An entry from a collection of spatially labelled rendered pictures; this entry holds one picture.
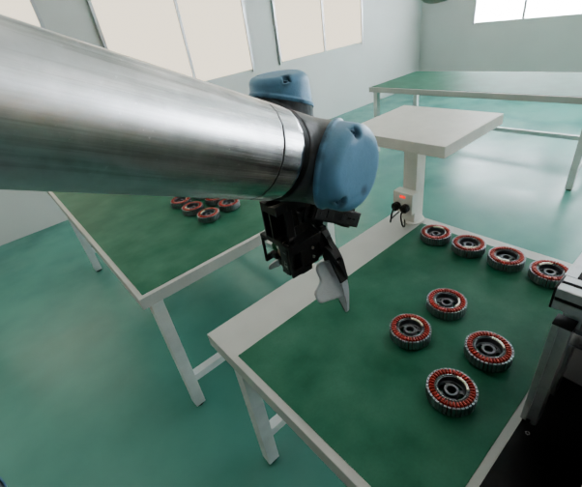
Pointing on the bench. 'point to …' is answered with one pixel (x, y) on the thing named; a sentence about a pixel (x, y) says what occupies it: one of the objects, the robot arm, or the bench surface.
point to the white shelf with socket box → (425, 145)
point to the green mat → (407, 363)
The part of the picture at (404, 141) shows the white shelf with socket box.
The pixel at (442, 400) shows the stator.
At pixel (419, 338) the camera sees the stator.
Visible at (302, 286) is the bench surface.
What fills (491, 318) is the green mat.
